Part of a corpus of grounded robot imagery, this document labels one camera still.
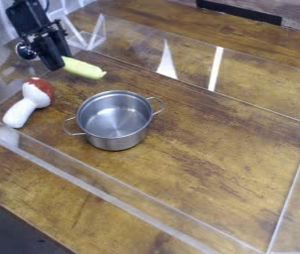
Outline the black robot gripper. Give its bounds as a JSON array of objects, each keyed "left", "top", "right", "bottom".
[{"left": 6, "top": 0, "right": 73, "bottom": 70}]

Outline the small stainless steel pot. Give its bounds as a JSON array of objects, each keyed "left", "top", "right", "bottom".
[{"left": 64, "top": 90, "right": 165, "bottom": 151}]

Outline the clear acrylic enclosure wall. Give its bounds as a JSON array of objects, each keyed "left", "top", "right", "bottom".
[{"left": 0, "top": 0, "right": 300, "bottom": 254}]

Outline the black bar in background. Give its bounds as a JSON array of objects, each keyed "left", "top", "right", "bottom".
[{"left": 196, "top": 0, "right": 283, "bottom": 26}]

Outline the plush red white mushroom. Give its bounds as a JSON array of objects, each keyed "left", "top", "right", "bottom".
[{"left": 3, "top": 77, "right": 56, "bottom": 128}]

